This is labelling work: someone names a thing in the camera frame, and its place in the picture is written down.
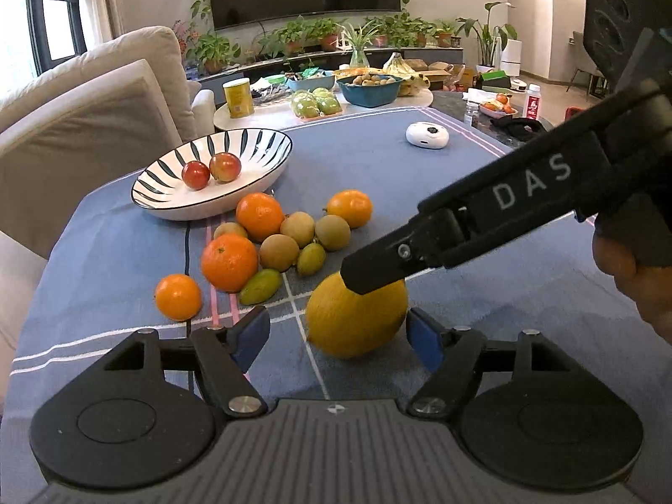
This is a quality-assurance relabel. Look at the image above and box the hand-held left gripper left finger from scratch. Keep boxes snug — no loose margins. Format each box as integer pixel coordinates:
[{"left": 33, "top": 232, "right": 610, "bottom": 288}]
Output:
[{"left": 102, "top": 305, "right": 271, "bottom": 418}]

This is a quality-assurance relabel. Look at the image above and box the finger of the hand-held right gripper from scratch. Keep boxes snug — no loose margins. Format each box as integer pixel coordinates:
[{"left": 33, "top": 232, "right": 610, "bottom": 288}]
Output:
[{"left": 340, "top": 209, "right": 476, "bottom": 295}]

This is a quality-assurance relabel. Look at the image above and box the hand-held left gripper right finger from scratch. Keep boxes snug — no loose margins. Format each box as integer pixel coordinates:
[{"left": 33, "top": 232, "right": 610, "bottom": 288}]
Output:
[{"left": 407, "top": 307, "right": 570, "bottom": 418}]

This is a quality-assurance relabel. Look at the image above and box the round brown fruit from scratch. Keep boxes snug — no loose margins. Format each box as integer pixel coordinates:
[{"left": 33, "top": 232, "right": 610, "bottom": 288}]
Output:
[
  {"left": 213, "top": 222, "right": 249, "bottom": 241},
  {"left": 315, "top": 214, "right": 351, "bottom": 252},
  {"left": 259, "top": 234, "right": 300, "bottom": 273}
]

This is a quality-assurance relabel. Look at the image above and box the large yellow lemon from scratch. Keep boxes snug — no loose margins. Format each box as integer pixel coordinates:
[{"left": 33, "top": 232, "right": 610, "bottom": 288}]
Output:
[{"left": 305, "top": 272, "right": 409, "bottom": 360}]

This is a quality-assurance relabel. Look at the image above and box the small green mango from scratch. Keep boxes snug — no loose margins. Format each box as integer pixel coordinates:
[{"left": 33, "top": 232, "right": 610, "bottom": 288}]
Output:
[
  {"left": 239, "top": 268, "right": 283, "bottom": 306},
  {"left": 297, "top": 243, "right": 327, "bottom": 276}
]

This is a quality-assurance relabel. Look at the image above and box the large orange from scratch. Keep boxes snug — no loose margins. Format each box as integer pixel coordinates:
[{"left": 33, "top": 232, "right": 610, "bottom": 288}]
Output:
[
  {"left": 201, "top": 234, "right": 260, "bottom": 294},
  {"left": 236, "top": 192, "right": 285, "bottom": 243}
]

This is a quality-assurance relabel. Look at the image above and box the small orange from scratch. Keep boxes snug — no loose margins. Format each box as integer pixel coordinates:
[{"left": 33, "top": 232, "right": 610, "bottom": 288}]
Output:
[
  {"left": 326, "top": 190, "right": 373, "bottom": 229},
  {"left": 155, "top": 274, "right": 203, "bottom": 322}
]

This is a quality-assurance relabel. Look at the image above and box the striped ceramic bowl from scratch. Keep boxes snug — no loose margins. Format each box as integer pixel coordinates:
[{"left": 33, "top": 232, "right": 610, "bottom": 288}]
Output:
[{"left": 131, "top": 129, "right": 294, "bottom": 221}]

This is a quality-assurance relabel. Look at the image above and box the teal basket of brown fruits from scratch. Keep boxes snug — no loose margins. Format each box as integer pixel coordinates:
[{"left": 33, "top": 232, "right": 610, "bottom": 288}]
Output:
[{"left": 336, "top": 74, "right": 404, "bottom": 108}]

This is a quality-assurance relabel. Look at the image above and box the person's right hand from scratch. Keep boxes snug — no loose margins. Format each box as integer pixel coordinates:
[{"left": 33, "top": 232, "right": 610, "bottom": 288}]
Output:
[{"left": 593, "top": 232, "right": 672, "bottom": 338}]

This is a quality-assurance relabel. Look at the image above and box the black bag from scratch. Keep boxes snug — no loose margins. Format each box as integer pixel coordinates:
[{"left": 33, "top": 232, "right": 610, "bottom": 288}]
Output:
[{"left": 491, "top": 118, "right": 541, "bottom": 142}]

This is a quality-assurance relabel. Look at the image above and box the blue tablecloth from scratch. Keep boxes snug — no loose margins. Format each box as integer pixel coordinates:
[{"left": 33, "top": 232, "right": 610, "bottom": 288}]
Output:
[{"left": 10, "top": 105, "right": 672, "bottom": 484}]

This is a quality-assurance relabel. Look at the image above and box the plate of mixed fruit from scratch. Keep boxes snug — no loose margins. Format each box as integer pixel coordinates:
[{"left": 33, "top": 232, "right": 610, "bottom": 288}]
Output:
[{"left": 479, "top": 93, "right": 520, "bottom": 118}]

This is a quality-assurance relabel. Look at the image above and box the small yellow fruit right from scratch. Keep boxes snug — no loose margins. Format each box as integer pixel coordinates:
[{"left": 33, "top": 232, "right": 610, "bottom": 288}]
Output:
[{"left": 280, "top": 211, "right": 316, "bottom": 249}]

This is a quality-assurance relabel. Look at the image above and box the dark marble table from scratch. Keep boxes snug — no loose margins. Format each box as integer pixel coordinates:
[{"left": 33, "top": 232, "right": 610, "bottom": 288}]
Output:
[{"left": 430, "top": 89, "right": 554, "bottom": 155}]

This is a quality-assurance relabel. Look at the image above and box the white oval device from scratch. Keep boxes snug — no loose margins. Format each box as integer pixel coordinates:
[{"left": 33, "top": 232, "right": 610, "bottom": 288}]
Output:
[{"left": 406, "top": 122, "right": 450, "bottom": 147}]

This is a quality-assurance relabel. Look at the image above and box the white air purifier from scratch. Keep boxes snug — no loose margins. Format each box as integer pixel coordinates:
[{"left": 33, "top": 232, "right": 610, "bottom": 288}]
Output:
[{"left": 499, "top": 39, "right": 523, "bottom": 77}]

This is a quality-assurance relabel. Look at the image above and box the grey dining chair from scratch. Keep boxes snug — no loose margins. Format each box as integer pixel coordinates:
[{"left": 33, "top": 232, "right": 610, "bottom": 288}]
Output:
[{"left": 567, "top": 31, "right": 612, "bottom": 98}]

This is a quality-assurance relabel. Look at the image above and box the cardboard box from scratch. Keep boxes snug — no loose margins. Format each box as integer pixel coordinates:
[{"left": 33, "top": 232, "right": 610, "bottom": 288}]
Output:
[{"left": 420, "top": 60, "right": 455, "bottom": 85}]

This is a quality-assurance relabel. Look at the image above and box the large leaf floor plant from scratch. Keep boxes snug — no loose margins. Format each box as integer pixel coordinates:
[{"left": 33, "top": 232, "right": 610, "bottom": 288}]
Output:
[{"left": 456, "top": 1, "right": 519, "bottom": 67}]

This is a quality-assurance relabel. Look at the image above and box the red apple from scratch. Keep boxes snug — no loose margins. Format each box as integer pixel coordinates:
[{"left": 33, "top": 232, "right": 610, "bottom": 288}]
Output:
[
  {"left": 181, "top": 160, "right": 212, "bottom": 191},
  {"left": 209, "top": 152, "right": 243, "bottom": 184}
]

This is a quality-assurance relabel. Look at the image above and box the pack of green apples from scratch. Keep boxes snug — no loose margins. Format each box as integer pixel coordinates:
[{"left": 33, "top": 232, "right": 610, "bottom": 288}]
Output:
[{"left": 291, "top": 89, "right": 343, "bottom": 119}]

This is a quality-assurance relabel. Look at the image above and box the round white side table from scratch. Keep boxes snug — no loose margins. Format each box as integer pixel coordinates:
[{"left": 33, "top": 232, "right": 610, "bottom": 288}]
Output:
[{"left": 213, "top": 87, "right": 434, "bottom": 132}]

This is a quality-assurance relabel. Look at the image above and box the banana bunch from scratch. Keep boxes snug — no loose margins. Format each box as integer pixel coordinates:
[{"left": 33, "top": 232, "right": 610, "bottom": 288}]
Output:
[{"left": 382, "top": 52, "right": 432, "bottom": 97}]

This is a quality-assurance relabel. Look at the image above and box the small blue basket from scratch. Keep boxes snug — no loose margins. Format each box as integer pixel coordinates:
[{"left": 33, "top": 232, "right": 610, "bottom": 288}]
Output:
[{"left": 286, "top": 71, "right": 336, "bottom": 92}]

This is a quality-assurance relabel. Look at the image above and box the spider plant in glass vase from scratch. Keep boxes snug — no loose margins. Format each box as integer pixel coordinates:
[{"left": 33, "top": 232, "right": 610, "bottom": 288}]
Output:
[{"left": 339, "top": 21, "right": 384, "bottom": 69}]

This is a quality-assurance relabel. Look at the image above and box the yellow can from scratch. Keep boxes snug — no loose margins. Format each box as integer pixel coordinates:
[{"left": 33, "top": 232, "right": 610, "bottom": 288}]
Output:
[{"left": 223, "top": 78, "right": 256, "bottom": 119}]

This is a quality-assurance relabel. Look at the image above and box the dark television cabinet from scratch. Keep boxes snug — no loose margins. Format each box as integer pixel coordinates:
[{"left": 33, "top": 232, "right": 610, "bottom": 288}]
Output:
[{"left": 197, "top": 45, "right": 465, "bottom": 95}]

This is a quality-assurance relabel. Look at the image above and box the row of potted plants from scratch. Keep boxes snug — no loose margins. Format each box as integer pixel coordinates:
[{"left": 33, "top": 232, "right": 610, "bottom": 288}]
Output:
[{"left": 181, "top": 10, "right": 463, "bottom": 77}]

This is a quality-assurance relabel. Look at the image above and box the beige armchair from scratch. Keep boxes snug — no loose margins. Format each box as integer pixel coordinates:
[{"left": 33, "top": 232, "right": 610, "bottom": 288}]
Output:
[{"left": 0, "top": 26, "right": 216, "bottom": 358}]

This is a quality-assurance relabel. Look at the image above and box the red flower arrangement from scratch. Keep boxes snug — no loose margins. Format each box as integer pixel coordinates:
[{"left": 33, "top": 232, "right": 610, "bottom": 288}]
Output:
[{"left": 172, "top": 20, "right": 199, "bottom": 58}]

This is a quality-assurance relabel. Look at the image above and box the black framed window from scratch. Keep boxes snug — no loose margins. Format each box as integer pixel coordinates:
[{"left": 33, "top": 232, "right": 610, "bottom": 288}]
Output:
[{"left": 26, "top": 0, "right": 87, "bottom": 77}]

